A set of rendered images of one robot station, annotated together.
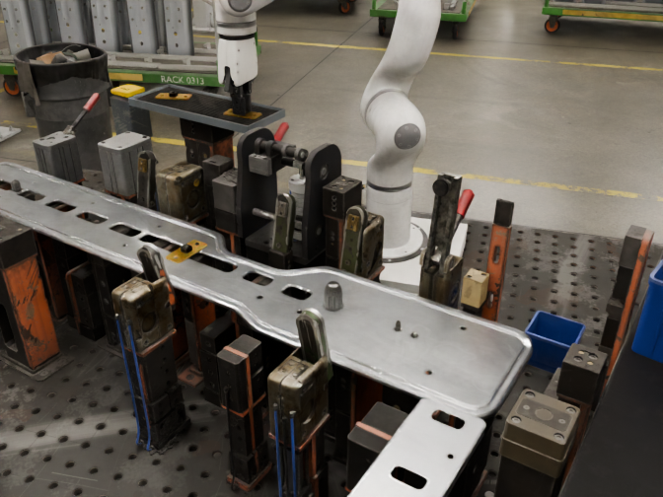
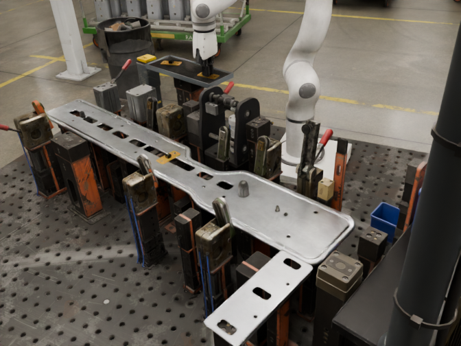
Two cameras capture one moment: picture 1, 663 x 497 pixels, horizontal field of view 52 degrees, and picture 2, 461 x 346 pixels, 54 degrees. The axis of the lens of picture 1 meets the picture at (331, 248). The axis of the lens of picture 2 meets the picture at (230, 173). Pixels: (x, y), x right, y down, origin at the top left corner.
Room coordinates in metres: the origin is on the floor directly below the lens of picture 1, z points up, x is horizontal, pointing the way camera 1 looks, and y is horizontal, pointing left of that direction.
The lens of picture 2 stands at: (-0.11, -0.18, 1.81)
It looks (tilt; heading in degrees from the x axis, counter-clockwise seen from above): 34 degrees down; 11
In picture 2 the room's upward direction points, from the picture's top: 3 degrees counter-clockwise
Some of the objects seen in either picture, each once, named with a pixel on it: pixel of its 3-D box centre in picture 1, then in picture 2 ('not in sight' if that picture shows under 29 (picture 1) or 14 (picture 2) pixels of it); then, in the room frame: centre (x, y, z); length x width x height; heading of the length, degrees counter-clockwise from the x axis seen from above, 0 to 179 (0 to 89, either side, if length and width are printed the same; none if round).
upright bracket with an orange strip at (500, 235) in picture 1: (487, 325); (335, 211); (0.97, -0.28, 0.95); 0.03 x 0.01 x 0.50; 58
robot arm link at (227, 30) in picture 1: (237, 27); (204, 24); (1.50, 0.20, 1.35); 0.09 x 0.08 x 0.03; 157
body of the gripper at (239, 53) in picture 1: (238, 55); (205, 41); (1.49, 0.20, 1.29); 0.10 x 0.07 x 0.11; 157
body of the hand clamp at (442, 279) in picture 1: (434, 337); (307, 215); (1.04, -0.20, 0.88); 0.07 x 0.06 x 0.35; 148
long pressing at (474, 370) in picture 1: (177, 252); (162, 157); (1.15, 0.30, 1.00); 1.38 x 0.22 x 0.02; 58
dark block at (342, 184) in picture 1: (341, 273); (258, 174); (1.21, -0.02, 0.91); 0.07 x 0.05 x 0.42; 148
